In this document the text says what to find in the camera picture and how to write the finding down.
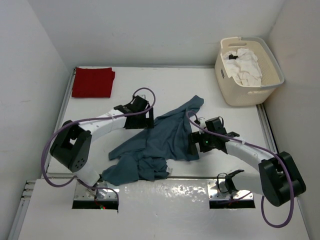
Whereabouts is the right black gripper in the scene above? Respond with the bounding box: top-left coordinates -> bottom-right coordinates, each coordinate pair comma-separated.
187,129 -> 215,156

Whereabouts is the blue t shirt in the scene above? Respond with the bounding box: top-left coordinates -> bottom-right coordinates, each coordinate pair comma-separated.
101,95 -> 204,186

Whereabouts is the red t shirt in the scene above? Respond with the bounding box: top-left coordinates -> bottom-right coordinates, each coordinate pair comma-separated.
71,67 -> 116,98

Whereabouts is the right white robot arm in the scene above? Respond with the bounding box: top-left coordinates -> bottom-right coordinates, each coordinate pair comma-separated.
188,117 -> 307,207

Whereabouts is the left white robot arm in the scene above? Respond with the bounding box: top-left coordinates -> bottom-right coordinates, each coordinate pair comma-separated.
49,95 -> 154,188

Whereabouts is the reflective foil panel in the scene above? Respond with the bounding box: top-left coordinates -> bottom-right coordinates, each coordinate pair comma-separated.
119,179 -> 209,212

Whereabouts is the cream laundry basket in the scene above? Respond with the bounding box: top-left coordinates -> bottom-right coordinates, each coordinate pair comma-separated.
214,37 -> 285,107

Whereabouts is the white t shirt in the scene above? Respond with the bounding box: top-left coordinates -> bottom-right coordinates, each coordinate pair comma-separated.
222,48 -> 262,87

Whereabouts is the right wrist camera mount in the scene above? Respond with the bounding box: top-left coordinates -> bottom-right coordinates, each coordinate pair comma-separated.
194,117 -> 206,126

